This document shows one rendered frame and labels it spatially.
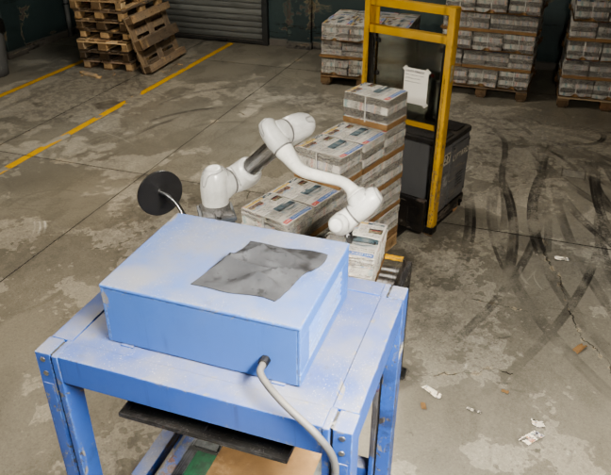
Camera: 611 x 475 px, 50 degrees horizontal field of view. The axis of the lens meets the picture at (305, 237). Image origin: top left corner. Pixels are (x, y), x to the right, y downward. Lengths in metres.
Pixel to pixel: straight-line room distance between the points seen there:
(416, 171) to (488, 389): 2.14
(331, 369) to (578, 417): 2.53
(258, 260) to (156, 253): 0.32
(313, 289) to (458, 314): 3.01
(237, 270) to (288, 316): 0.25
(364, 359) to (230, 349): 0.38
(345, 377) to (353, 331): 0.21
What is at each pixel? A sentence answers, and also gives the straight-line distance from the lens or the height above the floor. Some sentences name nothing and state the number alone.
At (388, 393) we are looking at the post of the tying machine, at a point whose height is 1.14.
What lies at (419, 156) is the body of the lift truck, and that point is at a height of 0.62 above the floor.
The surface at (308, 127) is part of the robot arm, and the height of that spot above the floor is 1.58.
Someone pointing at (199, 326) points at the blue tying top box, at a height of 1.68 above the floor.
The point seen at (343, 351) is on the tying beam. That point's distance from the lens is 1.93.
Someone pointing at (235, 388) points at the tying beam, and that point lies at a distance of 1.82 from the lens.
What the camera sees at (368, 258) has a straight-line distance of 3.33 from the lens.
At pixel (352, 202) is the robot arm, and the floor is 1.37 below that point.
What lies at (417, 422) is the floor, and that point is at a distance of 3.93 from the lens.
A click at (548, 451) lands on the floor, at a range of 3.96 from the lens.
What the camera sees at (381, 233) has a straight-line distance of 3.55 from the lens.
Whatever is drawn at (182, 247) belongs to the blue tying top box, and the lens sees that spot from 2.04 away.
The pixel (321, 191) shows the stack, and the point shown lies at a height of 0.83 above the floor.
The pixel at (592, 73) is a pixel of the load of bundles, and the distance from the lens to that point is 9.00.
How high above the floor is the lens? 2.79
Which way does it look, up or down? 30 degrees down
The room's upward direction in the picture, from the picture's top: straight up
